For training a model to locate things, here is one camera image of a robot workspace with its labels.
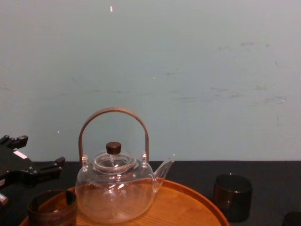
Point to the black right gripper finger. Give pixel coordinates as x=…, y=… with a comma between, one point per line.
x=292, y=220

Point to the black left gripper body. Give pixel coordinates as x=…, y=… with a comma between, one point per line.
x=16, y=168

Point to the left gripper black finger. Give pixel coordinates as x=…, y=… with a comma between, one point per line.
x=49, y=170
x=17, y=140

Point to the dark smoked glass cup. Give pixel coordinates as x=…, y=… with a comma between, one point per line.
x=232, y=200
x=53, y=212

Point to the round wooden tray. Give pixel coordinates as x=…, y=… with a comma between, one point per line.
x=183, y=207

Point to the black table cloth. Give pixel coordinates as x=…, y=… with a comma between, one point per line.
x=272, y=171

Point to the glass teapot lid, dark knob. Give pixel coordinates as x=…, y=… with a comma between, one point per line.
x=113, y=162

